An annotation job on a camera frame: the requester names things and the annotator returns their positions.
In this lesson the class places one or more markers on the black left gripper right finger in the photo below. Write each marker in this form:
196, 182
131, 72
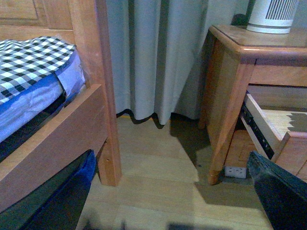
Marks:
282, 195

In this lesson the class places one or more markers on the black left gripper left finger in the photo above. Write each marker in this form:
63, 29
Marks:
56, 204

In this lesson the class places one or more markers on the wooden drawer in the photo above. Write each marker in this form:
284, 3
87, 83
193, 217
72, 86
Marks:
239, 151
279, 133

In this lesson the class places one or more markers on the white power strip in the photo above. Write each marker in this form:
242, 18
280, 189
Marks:
235, 172

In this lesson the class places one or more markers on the blue mattress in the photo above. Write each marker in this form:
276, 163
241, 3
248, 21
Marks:
67, 81

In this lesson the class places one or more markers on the wooden nightstand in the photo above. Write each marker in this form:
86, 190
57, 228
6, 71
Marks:
270, 65

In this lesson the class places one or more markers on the black white checkered sheet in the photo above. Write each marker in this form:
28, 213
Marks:
24, 63

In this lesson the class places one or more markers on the white ribbed air purifier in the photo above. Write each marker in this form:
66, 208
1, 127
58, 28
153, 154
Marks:
272, 16

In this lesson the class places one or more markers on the grey curtain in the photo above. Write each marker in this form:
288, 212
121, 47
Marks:
158, 50

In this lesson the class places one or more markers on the wooden bed frame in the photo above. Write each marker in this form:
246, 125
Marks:
89, 121

